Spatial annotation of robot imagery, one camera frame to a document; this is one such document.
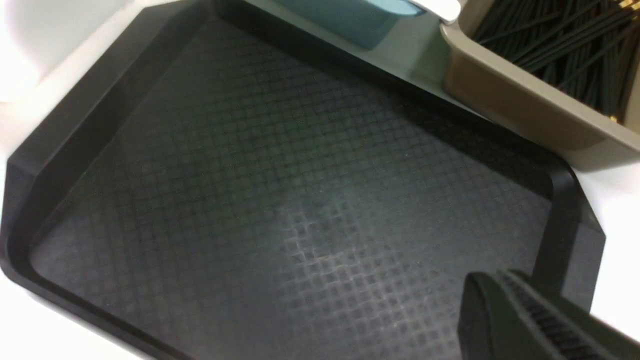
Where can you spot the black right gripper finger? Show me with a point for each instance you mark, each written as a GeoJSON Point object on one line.
{"type": "Point", "coordinates": [506, 315]}

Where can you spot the brown plastic chopstick bin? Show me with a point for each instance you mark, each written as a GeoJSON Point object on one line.
{"type": "Point", "coordinates": [511, 97]}

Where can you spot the pile of black chopsticks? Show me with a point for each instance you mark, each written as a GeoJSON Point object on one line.
{"type": "Point", "coordinates": [588, 49]}

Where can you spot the black serving tray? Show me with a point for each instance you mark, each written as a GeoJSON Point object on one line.
{"type": "Point", "coordinates": [221, 185]}

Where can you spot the white spoon across bin front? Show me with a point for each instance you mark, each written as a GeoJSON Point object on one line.
{"type": "Point", "coordinates": [448, 11]}

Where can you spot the teal plastic spoon bin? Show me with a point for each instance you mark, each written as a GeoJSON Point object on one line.
{"type": "Point", "coordinates": [363, 23]}

